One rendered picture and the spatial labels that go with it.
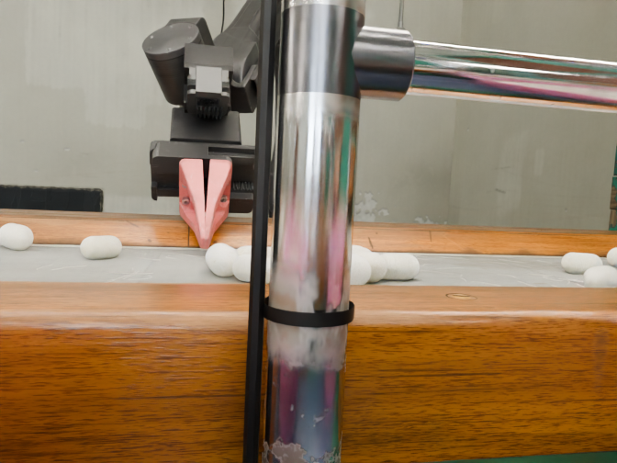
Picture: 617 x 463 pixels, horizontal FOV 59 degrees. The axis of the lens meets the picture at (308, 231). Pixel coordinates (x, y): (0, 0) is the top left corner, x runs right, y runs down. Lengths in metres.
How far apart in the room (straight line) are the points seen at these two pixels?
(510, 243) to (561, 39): 1.75
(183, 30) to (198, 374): 0.44
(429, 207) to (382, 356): 2.62
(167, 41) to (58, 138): 1.94
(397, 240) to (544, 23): 1.92
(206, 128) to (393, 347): 0.39
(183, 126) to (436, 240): 0.28
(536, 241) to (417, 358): 0.48
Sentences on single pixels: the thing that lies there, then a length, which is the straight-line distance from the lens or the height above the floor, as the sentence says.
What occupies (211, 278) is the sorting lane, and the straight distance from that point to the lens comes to 0.37.
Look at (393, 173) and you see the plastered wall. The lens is 2.70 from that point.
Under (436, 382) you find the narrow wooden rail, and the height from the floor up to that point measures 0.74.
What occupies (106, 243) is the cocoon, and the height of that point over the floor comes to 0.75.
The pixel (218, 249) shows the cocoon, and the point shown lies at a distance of 0.37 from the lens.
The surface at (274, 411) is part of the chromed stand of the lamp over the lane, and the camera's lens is 0.16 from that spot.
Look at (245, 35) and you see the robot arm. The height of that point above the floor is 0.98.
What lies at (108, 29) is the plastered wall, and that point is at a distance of 2.53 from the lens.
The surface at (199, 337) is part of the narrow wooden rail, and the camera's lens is 0.17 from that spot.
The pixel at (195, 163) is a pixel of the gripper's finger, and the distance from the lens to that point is 0.50.
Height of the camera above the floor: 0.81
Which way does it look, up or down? 5 degrees down
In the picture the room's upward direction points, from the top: 3 degrees clockwise
